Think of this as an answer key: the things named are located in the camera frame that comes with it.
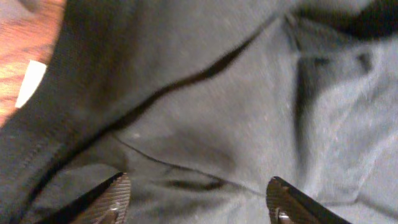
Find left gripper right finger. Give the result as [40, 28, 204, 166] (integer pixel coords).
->
[266, 176, 351, 224]

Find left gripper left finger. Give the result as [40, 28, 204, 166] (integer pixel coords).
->
[38, 172, 131, 224]

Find black t-shirt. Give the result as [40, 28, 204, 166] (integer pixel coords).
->
[1, 1, 397, 223]

